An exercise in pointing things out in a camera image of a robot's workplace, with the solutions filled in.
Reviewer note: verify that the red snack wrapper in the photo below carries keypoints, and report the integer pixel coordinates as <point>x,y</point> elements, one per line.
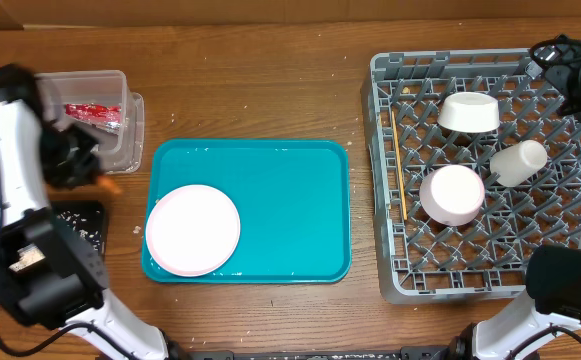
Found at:
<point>106,118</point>

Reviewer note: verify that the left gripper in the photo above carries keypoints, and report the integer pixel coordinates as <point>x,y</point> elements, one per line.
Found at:
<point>76,174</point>

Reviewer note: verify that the large white plate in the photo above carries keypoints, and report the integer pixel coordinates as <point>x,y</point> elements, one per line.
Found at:
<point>193,230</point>

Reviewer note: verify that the white cup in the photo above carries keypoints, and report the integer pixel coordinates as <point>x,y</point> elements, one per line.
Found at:
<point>517,163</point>

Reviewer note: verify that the grey dishwasher rack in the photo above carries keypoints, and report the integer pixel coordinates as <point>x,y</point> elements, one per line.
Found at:
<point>423,261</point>

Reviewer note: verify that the peanut and rice scraps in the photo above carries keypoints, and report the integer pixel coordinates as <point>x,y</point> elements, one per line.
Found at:
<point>90,226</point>

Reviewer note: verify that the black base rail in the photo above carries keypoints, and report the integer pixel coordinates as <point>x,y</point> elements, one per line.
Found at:
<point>405,353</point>

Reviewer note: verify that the orange carrot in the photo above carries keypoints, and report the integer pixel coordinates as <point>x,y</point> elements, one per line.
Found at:
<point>108,184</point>

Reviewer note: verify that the white bowl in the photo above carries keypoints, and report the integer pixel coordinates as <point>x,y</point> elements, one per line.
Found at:
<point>452,195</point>

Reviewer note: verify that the clear plastic bin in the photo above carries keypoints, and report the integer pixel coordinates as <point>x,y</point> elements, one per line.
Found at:
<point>30,101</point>

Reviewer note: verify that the small white saucer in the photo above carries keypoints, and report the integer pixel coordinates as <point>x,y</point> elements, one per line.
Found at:
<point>469,112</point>

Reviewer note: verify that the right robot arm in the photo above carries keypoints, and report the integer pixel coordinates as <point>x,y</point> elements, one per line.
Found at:
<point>550,304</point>

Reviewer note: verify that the teal plastic serving tray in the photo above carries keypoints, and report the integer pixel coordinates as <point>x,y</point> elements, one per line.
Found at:
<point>292,196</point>

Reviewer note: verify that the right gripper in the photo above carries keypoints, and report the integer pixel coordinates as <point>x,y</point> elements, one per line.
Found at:
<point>568,69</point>

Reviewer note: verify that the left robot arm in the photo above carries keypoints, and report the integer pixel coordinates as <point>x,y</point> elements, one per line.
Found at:
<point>52,281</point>

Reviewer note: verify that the black plastic tray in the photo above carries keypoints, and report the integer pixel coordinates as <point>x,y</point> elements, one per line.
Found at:
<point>57,207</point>

